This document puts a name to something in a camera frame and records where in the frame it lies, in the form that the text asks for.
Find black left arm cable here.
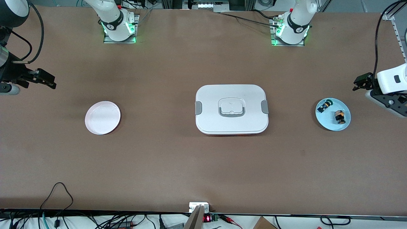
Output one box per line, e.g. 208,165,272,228
373,0,407,77

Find red clip leads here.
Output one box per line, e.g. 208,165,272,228
223,215,242,228

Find aluminium frame rail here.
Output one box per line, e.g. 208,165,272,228
382,0,407,62

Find white lidded container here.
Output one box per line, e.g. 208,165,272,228
195,84,269,136

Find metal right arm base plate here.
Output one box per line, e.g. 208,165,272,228
103,14,140,44

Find pink round plate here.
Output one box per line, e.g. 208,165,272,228
85,101,121,135

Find black oval cable loop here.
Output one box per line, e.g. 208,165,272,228
321,216,351,226

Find black cable to arm base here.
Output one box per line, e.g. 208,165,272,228
219,12,280,27

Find light blue round plate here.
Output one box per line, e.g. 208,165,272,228
315,98,351,131

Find white mounting block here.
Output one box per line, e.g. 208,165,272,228
189,202,210,213

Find grey angled bar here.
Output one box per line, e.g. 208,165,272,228
184,205,205,229

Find brown cardboard piece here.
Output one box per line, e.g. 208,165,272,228
253,216,277,229

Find aluminium frame with light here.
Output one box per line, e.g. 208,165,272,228
182,0,230,12

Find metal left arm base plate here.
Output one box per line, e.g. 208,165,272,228
270,17,305,47

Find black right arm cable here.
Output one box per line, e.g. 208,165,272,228
11,0,44,64

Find black looped thin cable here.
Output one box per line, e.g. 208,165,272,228
40,182,74,220

